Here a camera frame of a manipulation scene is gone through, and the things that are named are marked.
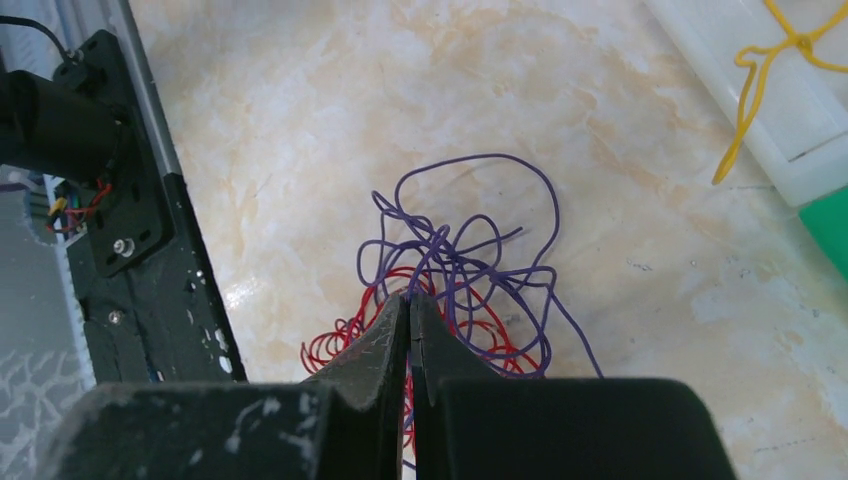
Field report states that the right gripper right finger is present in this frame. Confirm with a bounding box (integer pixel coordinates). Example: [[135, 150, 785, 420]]
[[409, 294, 735, 479]]

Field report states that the white plastic bin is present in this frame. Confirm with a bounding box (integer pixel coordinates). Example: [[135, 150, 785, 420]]
[[647, 1, 847, 207]]

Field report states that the yellow cable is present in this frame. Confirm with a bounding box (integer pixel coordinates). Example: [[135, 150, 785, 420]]
[[712, 0, 848, 187]]

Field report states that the green plastic bin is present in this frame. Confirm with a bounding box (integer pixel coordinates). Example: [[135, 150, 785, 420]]
[[799, 187, 847, 279]]

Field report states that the purple thin cable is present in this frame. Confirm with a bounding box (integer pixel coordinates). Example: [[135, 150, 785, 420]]
[[356, 153, 604, 380]]

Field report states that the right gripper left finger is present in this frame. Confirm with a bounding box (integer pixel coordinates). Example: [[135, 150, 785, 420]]
[[36, 294, 408, 479]]

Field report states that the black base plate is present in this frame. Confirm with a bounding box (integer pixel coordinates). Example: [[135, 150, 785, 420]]
[[65, 30, 246, 383]]

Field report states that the red cable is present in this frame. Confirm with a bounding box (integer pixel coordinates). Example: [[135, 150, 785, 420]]
[[299, 266, 541, 458]]

